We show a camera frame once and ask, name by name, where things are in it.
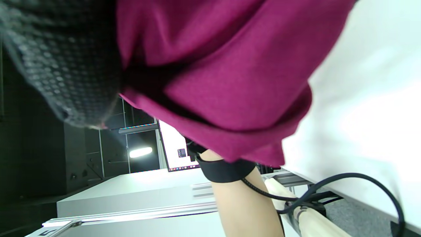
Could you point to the person's right hand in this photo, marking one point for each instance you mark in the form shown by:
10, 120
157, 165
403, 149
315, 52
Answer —
65, 49

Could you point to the maroon shorts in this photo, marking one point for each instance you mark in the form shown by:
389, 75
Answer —
230, 65

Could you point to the person's left forearm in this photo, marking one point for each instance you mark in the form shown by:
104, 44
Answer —
243, 210

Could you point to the monitor with white screen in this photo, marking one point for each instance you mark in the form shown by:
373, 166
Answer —
174, 144

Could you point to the black wrist band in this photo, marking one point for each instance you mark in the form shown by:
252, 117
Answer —
223, 171

